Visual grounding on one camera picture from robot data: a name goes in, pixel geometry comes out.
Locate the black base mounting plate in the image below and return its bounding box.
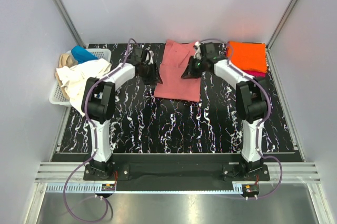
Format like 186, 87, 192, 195
84, 153, 270, 193

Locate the right aluminium frame post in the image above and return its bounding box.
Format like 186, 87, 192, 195
266, 0, 316, 50

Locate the salmon pink t-shirt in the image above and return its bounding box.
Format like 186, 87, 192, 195
154, 40, 201, 102

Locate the left aluminium frame post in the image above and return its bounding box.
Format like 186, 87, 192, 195
52, 0, 87, 47

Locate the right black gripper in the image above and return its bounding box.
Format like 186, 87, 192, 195
182, 56, 206, 80

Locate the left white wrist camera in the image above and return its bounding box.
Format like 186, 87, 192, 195
145, 50, 154, 65

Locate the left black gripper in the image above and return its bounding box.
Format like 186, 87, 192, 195
138, 62, 163, 86

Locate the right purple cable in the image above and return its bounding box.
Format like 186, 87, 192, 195
200, 38, 284, 200

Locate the blue t-shirt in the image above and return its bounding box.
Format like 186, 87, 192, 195
71, 45, 98, 64

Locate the beige t-shirt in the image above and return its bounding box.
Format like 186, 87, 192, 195
55, 53, 78, 90

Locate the white t-shirt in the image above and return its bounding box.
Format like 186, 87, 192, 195
56, 59, 112, 116

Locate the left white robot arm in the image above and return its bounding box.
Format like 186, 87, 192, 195
81, 44, 163, 181

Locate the white slotted cable duct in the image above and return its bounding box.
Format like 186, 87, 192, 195
46, 182, 253, 195

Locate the white plastic laundry basket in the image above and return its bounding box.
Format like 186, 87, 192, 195
49, 48, 111, 107

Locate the folded orange t-shirt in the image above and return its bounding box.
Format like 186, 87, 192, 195
227, 41, 267, 74

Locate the aluminium frame post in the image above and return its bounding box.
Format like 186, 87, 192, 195
52, 0, 87, 47
266, 0, 316, 50

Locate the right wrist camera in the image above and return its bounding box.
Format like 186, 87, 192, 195
193, 41, 202, 60

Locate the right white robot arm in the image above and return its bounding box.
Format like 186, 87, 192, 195
181, 40, 271, 181

